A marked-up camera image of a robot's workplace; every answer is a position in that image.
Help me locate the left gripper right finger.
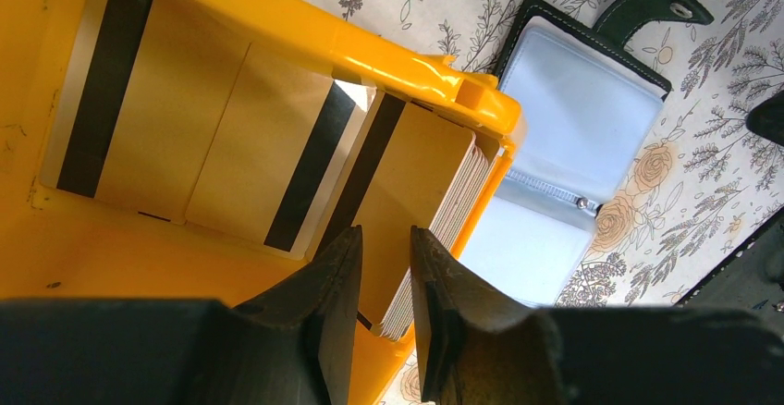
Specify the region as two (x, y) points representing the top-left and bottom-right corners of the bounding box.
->
(410, 227), (783, 404)

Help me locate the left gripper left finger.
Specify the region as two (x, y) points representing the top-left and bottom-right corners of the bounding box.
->
(1, 227), (362, 404)

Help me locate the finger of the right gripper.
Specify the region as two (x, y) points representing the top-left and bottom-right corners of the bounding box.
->
(745, 91), (784, 146)

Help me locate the black leather card holder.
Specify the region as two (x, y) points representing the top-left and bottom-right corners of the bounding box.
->
(460, 0), (714, 308)

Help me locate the orange bin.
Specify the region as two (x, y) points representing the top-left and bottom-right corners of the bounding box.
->
(1, 0), (526, 404)

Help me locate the card in right orange bin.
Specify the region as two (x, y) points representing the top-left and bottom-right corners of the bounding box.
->
(318, 92), (500, 341)

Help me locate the flat card in right bin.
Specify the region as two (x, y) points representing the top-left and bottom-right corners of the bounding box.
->
(40, 0), (374, 260)

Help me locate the floral table mat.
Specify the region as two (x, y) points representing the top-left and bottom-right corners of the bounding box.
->
(306, 0), (783, 307)

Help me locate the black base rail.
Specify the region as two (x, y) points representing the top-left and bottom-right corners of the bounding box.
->
(676, 210), (783, 321)

